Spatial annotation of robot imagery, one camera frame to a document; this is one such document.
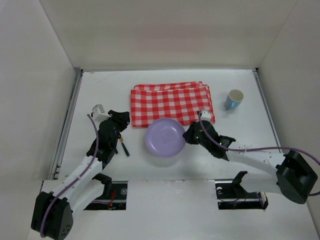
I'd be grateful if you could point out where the purple plastic plate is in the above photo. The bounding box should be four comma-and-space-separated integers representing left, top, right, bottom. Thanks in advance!
144, 118, 186, 158

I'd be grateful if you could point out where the red white checkered cloth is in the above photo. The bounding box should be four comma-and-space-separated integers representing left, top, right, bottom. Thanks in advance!
130, 81, 216, 128

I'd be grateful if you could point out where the light blue mug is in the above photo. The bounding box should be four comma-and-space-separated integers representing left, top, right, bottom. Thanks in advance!
225, 89, 244, 110

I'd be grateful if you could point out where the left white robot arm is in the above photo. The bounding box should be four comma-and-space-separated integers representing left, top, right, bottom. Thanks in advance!
31, 110, 130, 240

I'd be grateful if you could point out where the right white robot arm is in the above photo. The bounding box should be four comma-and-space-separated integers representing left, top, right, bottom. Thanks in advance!
182, 120, 319, 204

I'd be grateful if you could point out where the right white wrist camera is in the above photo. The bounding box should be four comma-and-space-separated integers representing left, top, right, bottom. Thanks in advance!
199, 110, 213, 122

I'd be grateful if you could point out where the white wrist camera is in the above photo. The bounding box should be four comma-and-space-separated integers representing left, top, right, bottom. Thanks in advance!
91, 104, 110, 123
199, 110, 213, 122

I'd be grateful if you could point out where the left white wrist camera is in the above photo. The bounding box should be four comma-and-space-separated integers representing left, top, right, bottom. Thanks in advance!
91, 104, 110, 123

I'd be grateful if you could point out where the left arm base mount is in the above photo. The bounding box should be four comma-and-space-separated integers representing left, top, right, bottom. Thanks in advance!
84, 173, 128, 211

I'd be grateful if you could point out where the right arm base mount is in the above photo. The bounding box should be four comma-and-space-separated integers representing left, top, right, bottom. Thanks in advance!
215, 171, 269, 210

